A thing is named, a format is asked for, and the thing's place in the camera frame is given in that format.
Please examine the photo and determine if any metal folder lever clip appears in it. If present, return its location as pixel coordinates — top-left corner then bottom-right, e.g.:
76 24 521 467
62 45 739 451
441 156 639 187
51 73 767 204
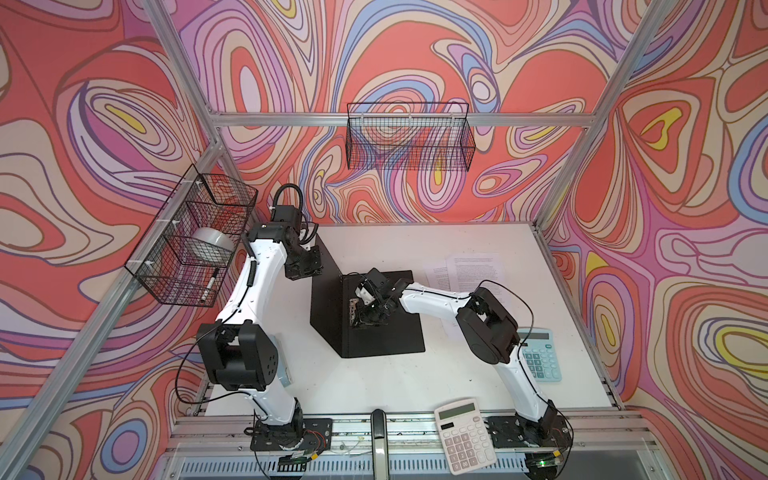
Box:
348 298 365 328

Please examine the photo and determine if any blue clip folder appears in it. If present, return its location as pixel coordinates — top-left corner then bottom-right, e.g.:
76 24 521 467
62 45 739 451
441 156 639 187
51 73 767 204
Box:
310 238 426 359

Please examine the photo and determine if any printed paper sheet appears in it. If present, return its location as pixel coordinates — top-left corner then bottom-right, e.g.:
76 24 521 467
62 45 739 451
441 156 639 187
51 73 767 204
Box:
446 253 505 295

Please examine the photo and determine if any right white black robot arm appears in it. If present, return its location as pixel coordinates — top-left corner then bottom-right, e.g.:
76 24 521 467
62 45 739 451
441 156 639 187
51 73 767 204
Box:
353 268 562 446

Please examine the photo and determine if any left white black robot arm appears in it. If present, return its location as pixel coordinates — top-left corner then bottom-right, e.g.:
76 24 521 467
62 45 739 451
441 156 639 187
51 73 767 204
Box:
196 221 321 430

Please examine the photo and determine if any black white marker pen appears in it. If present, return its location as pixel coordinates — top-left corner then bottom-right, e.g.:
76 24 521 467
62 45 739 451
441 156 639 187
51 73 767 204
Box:
200 268 219 304

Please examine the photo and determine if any teal calculator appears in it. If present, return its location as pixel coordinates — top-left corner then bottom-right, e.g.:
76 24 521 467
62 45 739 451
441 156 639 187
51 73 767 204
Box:
518 327 562 383

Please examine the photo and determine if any white desktop calculator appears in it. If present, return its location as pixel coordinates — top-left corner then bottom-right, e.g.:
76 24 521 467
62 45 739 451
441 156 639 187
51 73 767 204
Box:
434 398 497 475

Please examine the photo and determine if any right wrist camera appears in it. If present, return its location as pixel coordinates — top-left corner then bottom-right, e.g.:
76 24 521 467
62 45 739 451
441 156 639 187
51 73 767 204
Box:
355 286 373 304

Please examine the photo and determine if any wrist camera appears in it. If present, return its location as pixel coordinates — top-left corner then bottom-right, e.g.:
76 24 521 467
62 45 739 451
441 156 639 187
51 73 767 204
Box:
271 205 302 231
355 286 373 304

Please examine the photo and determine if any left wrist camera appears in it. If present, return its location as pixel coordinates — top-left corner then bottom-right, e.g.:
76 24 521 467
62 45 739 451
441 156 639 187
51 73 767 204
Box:
271 205 302 231

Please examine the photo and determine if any black wire basket left wall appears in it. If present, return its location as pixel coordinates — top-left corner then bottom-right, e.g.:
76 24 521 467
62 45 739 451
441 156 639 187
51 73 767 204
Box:
124 166 258 307

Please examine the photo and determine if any black wire basket wall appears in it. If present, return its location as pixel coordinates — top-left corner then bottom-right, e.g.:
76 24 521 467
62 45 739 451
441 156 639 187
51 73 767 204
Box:
345 100 476 172
124 166 258 307

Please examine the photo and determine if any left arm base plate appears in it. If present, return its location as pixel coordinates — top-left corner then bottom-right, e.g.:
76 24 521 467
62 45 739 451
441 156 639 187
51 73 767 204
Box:
244 417 333 453

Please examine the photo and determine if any black wire basket back wall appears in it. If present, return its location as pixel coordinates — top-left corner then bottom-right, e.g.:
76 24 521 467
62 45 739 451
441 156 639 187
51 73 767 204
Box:
345 100 476 172

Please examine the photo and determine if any black centre post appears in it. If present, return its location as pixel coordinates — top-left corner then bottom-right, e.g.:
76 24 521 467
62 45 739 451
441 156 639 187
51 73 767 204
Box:
370 409 390 480

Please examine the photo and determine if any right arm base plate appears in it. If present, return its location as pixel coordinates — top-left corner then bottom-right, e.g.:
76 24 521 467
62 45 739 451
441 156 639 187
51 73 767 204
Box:
486 413 573 450

